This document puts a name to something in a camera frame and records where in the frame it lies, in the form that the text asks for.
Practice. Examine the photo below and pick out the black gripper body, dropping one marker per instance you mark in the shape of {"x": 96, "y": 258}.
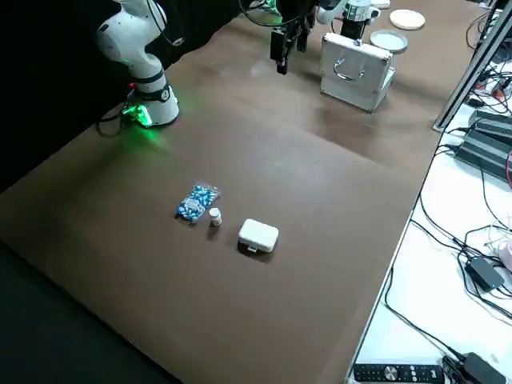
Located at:
{"x": 296, "y": 12}
{"x": 354, "y": 29}

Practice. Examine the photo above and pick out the silver aluminium medical kit case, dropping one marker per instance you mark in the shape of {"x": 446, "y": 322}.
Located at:
{"x": 348, "y": 90}

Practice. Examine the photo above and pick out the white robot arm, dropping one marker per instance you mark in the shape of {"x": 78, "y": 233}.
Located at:
{"x": 136, "y": 40}

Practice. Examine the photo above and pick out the round gray plate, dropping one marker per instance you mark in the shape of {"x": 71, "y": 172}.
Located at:
{"x": 388, "y": 40}

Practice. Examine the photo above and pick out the round white plate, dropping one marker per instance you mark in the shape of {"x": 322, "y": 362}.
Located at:
{"x": 407, "y": 18}

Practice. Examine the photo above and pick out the white plastic box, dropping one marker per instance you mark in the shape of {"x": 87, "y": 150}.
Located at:
{"x": 380, "y": 4}
{"x": 258, "y": 235}

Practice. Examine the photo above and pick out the black ribbed power brick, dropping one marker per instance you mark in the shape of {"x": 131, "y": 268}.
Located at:
{"x": 484, "y": 154}
{"x": 492, "y": 124}

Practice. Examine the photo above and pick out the blue white pill bag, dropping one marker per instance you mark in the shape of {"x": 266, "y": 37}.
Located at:
{"x": 196, "y": 202}

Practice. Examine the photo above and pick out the small white pill bottle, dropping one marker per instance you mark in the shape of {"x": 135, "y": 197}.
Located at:
{"x": 215, "y": 217}

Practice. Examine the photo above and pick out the black laptop power adapter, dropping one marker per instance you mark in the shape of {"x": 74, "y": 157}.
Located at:
{"x": 486, "y": 272}

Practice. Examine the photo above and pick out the black remote control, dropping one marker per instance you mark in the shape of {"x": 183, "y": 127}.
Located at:
{"x": 396, "y": 373}

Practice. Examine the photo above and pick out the aluminium camera post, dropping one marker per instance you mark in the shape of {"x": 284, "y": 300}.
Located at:
{"x": 468, "y": 68}

